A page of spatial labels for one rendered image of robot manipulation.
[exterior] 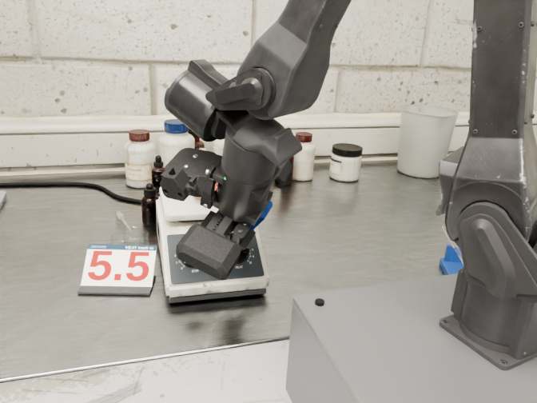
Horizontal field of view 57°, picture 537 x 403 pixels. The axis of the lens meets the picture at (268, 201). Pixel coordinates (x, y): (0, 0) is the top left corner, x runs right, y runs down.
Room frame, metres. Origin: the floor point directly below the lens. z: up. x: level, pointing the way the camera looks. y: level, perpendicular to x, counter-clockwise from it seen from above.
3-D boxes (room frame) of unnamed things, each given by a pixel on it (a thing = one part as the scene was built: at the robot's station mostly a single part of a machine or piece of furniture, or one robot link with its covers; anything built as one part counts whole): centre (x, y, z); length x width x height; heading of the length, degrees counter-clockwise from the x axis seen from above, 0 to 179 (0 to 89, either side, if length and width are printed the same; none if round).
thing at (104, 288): (0.56, 0.19, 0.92); 0.09 x 0.06 x 0.04; 94
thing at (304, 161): (1.04, -0.07, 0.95); 0.06 x 0.06 x 0.10
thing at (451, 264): (0.61, -0.28, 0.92); 0.10 x 0.03 x 0.04; 176
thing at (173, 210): (0.66, 0.09, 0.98); 0.12 x 0.12 x 0.01; 16
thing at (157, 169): (0.90, 0.22, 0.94); 0.03 x 0.03 x 0.07
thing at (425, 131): (1.15, -0.36, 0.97); 0.18 x 0.13 x 0.15; 4
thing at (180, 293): (0.63, 0.09, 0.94); 0.22 x 0.13 x 0.08; 16
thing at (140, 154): (0.94, 0.26, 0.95); 0.06 x 0.06 x 0.11
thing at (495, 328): (0.34, -0.19, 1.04); 0.07 x 0.07 x 0.06; 30
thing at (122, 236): (0.66, 0.20, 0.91); 0.06 x 0.06 x 0.02
